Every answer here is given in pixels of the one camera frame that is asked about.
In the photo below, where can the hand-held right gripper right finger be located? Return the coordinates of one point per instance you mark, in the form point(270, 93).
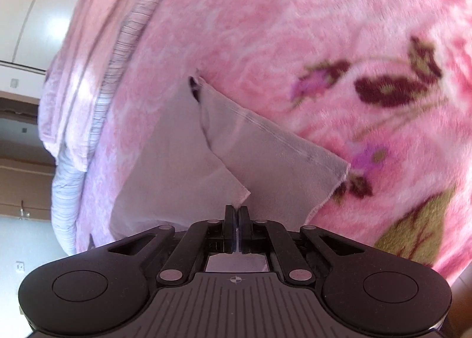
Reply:
point(244, 227)

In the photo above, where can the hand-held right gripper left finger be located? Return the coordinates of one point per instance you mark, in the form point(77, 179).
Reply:
point(229, 227)

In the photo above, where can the lilac garment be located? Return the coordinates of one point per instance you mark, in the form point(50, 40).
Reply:
point(177, 161)

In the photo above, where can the grey wall plate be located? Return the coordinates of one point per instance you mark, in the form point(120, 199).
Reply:
point(14, 83)

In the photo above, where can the wooden door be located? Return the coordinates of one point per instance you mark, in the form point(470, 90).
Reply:
point(22, 183)

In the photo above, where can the white wall socket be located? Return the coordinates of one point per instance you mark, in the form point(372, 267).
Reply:
point(19, 266)

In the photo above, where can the pink floral blanket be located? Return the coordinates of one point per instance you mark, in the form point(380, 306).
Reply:
point(295, 28)

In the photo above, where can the pink pillow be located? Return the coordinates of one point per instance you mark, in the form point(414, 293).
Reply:
point(81, 76)

